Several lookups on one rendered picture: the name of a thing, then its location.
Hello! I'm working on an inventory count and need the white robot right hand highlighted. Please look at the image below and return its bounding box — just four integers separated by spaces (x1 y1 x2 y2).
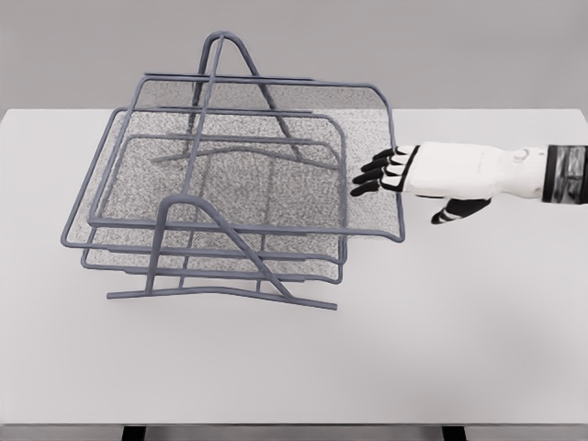
349 141 504 226

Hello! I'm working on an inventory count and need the large grey mesh file tray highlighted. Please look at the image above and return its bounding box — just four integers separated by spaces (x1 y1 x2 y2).
88 75 407 243

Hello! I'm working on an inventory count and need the medium grey mesh file tray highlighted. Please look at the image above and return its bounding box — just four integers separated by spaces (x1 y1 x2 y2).
60 107 348 268

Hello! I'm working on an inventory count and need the small grey mesh file tray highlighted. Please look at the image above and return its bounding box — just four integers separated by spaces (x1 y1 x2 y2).
80 132 345 284

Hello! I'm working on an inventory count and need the grey wire tray rack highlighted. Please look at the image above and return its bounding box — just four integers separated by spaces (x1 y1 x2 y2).
106 30 339 312

